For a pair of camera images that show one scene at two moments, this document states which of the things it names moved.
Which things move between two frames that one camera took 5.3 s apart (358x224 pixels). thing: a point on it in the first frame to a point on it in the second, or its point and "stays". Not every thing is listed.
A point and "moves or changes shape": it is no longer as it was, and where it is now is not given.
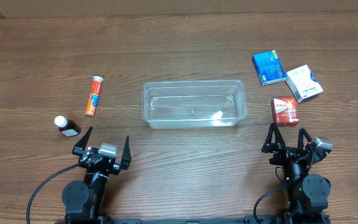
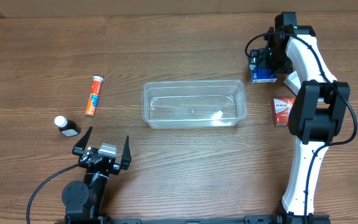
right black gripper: [288, 153] to [286, 66]
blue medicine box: [268, 66] moves or changes shape
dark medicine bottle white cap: [68, 127] stays
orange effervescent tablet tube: [97, 81] stays
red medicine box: [284, 111] stays
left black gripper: [80, 150] stays
